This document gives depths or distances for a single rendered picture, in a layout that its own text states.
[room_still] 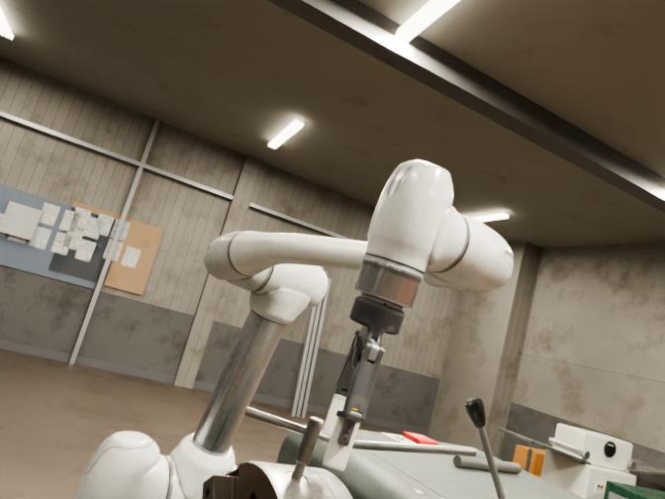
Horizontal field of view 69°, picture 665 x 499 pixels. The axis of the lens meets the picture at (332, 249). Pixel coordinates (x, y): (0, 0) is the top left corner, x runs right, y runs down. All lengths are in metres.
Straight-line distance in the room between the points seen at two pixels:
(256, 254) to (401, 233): 0.41
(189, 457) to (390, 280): 0.84
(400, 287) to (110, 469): 0.86
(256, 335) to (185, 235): 6.92
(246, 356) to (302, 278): 0.24
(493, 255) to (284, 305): 0.58
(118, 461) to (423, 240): 0.91
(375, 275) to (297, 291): 0.54
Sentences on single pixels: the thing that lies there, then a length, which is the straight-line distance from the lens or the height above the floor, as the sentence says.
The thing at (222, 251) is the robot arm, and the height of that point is 1.55.
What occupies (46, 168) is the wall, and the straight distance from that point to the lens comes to 8.24.
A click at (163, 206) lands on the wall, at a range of 8.12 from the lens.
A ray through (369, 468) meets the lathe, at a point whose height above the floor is 1.25.
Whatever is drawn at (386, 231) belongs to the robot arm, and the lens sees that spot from 0.67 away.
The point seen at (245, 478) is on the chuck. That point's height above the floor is 1.21.
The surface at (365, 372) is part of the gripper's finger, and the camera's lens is 0.64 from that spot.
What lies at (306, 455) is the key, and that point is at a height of 1.27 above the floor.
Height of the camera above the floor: 1.45
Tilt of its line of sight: 9 degrees up
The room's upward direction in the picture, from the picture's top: 16 degrees clockwise
